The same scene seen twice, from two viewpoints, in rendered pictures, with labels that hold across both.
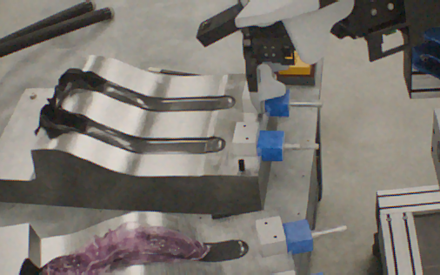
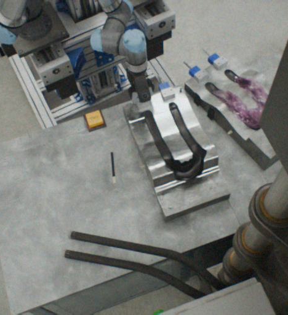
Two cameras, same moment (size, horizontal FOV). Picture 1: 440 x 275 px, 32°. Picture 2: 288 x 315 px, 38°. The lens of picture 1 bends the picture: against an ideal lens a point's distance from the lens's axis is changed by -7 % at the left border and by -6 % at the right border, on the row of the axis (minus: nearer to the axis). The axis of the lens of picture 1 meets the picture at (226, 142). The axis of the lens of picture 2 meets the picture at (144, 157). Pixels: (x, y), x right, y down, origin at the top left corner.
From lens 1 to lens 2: 183 cm
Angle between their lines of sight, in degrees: 65
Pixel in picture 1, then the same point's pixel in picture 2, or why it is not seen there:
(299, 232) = (196, 69)
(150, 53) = (101, 191)
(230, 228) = (201, 91)
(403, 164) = not seen: hidden behind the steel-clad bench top
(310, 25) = not seen: outside the picture
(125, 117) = (174, 141)
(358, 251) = not seen: hidden behind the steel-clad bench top
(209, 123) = (161, 114)
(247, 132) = (168, 91)
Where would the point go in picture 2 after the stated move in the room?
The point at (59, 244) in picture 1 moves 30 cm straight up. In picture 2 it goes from (243, 132) to (257, 87)
